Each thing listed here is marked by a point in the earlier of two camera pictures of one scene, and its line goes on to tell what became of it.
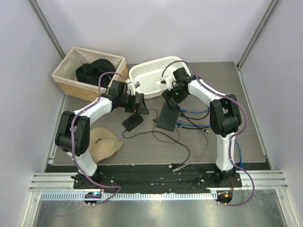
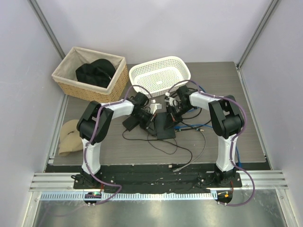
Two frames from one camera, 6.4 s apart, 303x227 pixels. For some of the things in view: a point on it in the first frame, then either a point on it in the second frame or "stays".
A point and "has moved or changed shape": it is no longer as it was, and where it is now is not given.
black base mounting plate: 156,180 stays
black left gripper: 139,108 → 149,125
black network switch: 167,117 has moved or changed shape
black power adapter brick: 132,121 stays
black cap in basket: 89,73 stays
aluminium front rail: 256,185 stays
